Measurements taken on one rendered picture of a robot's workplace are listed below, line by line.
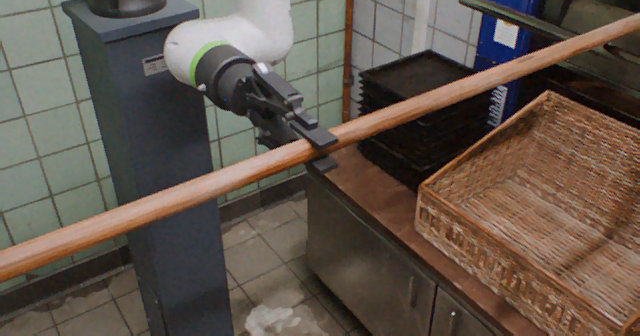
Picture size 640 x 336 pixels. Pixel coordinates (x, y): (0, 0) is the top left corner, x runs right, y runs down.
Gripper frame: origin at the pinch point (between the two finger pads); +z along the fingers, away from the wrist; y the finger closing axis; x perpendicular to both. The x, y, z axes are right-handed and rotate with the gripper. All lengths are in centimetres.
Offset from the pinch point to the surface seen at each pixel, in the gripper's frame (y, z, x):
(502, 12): 3, -22, -64
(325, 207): 75, -62, -47
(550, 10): 15, -36, -102
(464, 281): 62, -8, -49
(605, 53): 4, 2, -64
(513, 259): 49, 1, -52
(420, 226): 59, -26, -51
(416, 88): 35, -50, -70
